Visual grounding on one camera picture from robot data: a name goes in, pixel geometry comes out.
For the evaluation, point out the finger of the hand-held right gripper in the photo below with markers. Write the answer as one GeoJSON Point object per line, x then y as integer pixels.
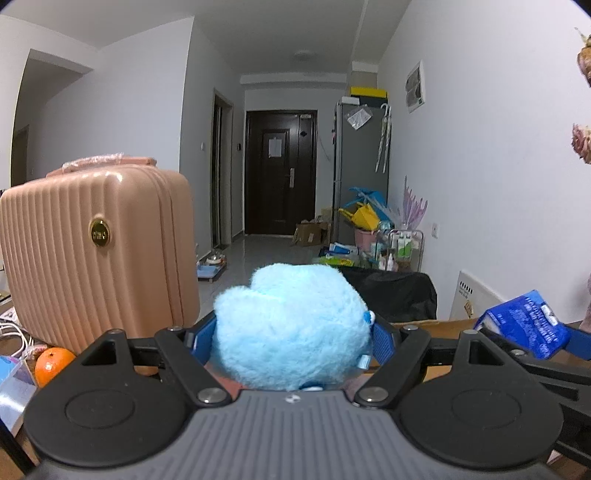
{"type": "Point", "coordinates": [581, 341]}
{"type": "Point", "coordinates": [531, 364]}

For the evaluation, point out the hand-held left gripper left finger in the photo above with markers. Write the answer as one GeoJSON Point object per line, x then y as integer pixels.
{"type": "Point", "coordinates": [205, 339]}

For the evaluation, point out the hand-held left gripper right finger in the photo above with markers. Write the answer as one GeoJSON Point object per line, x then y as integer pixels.
{"type": "Point", "coordinates": [384, 344]}

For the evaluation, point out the blue tissue packet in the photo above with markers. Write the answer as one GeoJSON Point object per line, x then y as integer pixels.
{"type": "Point", "coordinates": [526, 323]}

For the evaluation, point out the light blue plush toy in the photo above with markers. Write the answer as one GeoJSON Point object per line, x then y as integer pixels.
{"type": "Point", "coordinates": [291, 323]}

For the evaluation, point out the pink ceramic vase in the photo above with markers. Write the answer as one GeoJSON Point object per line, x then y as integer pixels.
{"type": "Point", "coordinates": [587, 304]}

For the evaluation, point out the black bag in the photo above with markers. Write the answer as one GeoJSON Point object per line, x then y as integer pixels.
{"type": "Point", "coordinates": [392, 295]}

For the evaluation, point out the pet water feeder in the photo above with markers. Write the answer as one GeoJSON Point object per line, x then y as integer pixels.
{"type": "Point", "coordinates": [211, 267]}

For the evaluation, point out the white flat board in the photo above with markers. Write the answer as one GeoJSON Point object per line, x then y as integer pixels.
{"type": "Point", "coordinates": [473, 293]}

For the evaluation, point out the colourful packets pile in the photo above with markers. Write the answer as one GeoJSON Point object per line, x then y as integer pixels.
{"type": "Point", "coordinates": [341, 256]}

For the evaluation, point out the pink plastic basket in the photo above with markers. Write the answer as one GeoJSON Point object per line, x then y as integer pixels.
{"type": "Point", "coordinates": [364, 240]}

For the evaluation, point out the blue and yellow toy pile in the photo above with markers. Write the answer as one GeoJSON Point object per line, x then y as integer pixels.
{"type": "Point", "coordinates": [364, 214]}

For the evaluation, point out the cardboard box on floor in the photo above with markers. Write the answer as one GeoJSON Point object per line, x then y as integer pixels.
{"type": "Point", "coordinates": [309, 235]}

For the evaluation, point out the pink ribbed suitcase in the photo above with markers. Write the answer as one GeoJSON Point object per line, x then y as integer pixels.
{"type": "Point", "coordinates": [92, 258]}

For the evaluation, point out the purple feather decoration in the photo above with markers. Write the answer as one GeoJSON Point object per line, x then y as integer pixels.
{"type": "Point", "coordinates": [413, 207]}

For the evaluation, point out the orange fruit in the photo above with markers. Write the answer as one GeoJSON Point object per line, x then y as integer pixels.
{"type": "Point", "coordinates": [53, 367]}

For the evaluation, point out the dark wooden door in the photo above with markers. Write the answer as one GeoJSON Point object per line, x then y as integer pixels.
{"type": "Point", "coordinates": [277, 194]}

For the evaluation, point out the grey refrigerator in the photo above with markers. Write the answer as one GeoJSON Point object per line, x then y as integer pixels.
{"type": "Point", "coordinates": [360, 157]}

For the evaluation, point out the blue printed tissue pack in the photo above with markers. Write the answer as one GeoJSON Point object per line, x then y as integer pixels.
{"type": "Point", "coordinates": [16, 397]}

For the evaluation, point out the bunch of dried pink roses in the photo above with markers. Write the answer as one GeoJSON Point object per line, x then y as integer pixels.
{"type": "Point", "coordinates": [584, 143]}

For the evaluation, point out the pink fluffy cloth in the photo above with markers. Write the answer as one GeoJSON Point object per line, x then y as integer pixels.
{"type": "Point", "coordinates": [106, 161]}

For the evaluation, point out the white paper notice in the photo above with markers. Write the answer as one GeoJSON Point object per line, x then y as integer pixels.
{"type": "Point", "coordinates": [275, 146]}

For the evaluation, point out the folded white umbrella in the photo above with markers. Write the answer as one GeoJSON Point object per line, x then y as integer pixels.
{"type": "Point", "coordinates": [383, 138]}

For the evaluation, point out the clear plastic bag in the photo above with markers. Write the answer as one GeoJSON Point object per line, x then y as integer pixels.
{"type": "Point", "coordinates": [359, 117]}

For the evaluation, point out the yellow and black box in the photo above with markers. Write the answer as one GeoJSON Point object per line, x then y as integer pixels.
{"type": "Point", "coordinates": [368, 92]}

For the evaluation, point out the white wall socket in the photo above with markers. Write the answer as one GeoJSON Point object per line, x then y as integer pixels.
{"type": "Point", "coordinates": [434, 230]}

